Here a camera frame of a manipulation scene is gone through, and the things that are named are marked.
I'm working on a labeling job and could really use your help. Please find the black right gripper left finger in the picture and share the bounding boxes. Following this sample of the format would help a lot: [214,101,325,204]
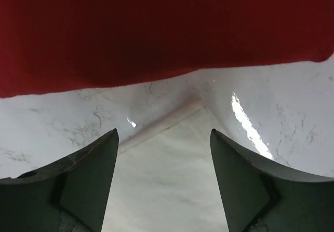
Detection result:
[1,129,119,231]

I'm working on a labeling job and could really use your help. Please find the folded dark red t shirt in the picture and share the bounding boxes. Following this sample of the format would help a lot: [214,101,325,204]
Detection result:
[1,0,333,98]

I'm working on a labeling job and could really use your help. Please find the white t shirt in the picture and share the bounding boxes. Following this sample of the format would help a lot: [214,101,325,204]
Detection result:
[102,100,228,231]

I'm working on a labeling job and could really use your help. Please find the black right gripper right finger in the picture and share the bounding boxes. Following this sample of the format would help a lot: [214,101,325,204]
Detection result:
[210,130,333,231]

